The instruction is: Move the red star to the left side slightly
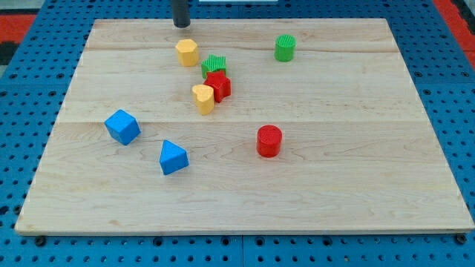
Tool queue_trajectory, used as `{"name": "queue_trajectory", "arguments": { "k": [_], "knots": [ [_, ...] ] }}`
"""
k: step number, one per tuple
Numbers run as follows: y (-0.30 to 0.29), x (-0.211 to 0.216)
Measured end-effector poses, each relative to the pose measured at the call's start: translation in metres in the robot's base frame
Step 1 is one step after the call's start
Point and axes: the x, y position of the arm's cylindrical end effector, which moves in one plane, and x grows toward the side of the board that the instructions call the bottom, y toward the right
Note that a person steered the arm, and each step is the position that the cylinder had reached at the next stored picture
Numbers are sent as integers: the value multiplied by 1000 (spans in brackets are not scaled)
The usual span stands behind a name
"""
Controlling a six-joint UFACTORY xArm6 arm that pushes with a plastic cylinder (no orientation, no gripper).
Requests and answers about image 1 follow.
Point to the red star block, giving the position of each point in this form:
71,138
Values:
220,83

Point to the green star block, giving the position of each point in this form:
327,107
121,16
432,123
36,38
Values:
213,64

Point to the wooden board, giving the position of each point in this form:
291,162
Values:
358,154

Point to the red cylinder block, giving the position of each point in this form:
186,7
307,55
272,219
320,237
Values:
269,138

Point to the yellow heart block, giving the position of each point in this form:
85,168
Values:
203,98

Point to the blue triangle block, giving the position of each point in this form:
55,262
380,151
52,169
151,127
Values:
172,157

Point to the yellow hexagon block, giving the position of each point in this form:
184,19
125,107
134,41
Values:
187,52

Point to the green cylinder block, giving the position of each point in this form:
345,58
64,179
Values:
284,48

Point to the blue cube block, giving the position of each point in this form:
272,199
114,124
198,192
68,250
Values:
122,127

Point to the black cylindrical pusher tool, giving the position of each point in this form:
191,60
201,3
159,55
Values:
180,13

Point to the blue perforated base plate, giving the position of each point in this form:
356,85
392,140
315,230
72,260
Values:
37,77

